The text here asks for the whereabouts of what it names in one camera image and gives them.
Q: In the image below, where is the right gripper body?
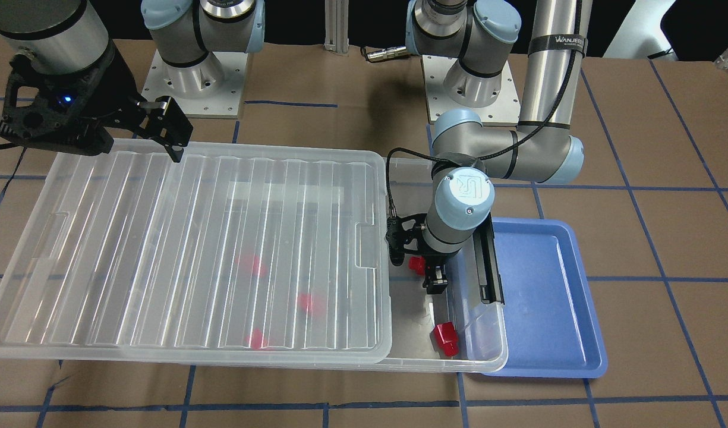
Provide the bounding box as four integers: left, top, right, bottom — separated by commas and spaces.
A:
0, 41, 147, 156

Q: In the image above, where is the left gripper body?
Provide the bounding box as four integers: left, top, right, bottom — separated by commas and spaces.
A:
423, 241, 462, 278

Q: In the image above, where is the red block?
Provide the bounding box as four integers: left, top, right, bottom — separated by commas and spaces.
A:
408, 256, 427, 276
245, 329, 271, 351
432, 322, 459, 357
234, 254, 267, 278
297, 292, 327, 317

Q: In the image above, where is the clear plastic box lid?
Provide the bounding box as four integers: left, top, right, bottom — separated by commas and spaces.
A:
0, 139, 393, 368

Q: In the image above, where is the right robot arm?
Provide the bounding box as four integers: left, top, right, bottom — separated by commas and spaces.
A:
0, 1, 265, 162

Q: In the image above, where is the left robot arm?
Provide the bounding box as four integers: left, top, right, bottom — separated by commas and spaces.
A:
386, 1, 592, 295

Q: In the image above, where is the clear plastic storage box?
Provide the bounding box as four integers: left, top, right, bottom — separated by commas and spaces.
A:
87, 144, 507, 372

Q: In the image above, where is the red block in box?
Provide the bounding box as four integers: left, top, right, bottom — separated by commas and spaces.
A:
432, 322, 459, 357

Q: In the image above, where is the red block under lid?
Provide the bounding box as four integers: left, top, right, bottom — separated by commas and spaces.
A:
297, 292, 327, 317
234, 254, 267, 278
245, 329, 271, 351

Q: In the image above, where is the blue plastic tray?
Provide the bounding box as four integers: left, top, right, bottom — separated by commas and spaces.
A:
492, 218, 608, 379

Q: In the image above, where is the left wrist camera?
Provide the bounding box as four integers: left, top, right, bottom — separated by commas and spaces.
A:
385, 213, 428, 266

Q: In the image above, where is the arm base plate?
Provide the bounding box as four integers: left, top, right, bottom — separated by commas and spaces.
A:
143, 51, 251, 119
421, 56, 521, 127

